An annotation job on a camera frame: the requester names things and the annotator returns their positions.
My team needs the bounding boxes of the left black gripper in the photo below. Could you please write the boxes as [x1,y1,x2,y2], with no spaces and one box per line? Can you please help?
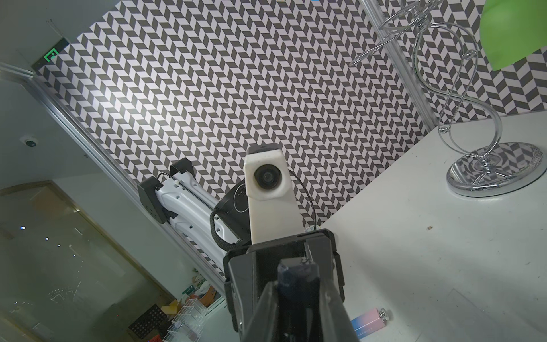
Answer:
[224,229,358,342]

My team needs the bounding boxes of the pink blue gradient lipstick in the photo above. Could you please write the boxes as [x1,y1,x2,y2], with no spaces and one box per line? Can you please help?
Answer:
[350,308,390,339]

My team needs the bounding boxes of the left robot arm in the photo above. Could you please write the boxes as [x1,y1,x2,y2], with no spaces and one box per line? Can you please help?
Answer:
[138,145,357,341]

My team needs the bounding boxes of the chrome wire stand green leaves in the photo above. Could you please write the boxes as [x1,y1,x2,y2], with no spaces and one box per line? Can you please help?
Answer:
[352,1,546,198]

